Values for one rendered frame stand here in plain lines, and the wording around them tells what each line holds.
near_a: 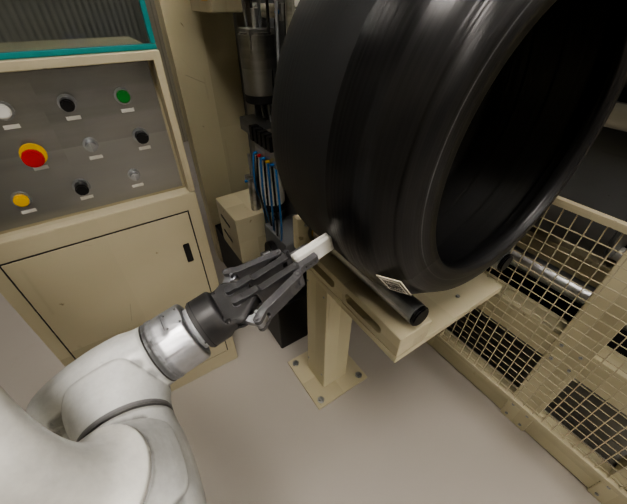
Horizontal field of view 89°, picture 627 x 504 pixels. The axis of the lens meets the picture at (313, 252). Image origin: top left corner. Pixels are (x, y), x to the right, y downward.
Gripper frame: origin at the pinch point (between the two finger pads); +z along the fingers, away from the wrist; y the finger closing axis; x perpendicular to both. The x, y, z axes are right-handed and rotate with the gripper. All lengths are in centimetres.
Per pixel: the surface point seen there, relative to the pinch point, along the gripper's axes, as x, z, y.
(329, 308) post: 56, 10, 25
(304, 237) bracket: 18.7, 8.2, 22.9
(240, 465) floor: 97, -46, 18
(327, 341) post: 75, 5, 25
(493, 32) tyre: -25.2, 18.6, -12.4
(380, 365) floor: 115, 24, 20
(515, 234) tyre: 14.6, 37.2, -12.3
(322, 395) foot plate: 106, -6, 23
